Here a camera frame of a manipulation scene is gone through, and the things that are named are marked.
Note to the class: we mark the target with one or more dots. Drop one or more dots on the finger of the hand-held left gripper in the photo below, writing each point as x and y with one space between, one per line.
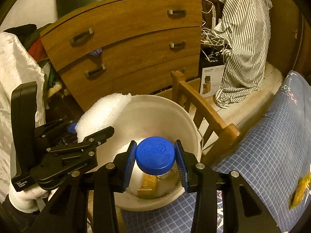
97 138
52 127

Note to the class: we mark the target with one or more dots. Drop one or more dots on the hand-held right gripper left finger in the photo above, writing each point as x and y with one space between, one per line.
130 160

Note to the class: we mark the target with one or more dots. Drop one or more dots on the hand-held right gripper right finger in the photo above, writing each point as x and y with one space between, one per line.
181 165

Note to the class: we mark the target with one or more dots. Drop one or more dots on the white foam wrap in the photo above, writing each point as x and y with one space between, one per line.
104 116

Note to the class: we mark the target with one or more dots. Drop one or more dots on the blue plastic bottle cap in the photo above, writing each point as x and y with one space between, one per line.
155 153

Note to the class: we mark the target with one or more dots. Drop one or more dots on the gold cardboard box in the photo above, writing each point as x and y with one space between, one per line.
148 184

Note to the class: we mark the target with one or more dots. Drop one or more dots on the white plastic bucket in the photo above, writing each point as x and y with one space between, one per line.
165 116

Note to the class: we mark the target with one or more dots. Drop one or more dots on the person's left forearm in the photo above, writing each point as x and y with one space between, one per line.
17 223

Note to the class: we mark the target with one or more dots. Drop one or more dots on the person's left hand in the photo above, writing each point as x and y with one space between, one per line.
21 196

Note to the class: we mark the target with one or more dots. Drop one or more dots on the white satin cloth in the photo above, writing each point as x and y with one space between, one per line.
14 77

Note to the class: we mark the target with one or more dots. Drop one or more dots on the light wooden chair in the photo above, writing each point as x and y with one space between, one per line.
209 116

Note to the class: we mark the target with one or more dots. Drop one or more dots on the pile of colourful clothes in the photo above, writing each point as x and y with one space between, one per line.
36 46

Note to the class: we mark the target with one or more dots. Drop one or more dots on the purple cloth in drawer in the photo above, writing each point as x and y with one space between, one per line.
95 52

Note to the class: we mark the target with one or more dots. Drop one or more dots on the knife block carton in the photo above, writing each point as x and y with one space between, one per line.
209 82

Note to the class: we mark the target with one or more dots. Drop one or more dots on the wooden chest of drawers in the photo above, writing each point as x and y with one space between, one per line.
121 41

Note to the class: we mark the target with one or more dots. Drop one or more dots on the yellow crumpled wrapper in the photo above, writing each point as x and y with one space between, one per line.
300 193

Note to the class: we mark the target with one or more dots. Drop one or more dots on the grey striped cloth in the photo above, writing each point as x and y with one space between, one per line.
243 41

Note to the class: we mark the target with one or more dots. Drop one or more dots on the dark wooden chair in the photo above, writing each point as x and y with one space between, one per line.
209 2

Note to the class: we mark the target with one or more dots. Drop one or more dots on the dark wooden door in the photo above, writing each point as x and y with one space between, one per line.
286 29

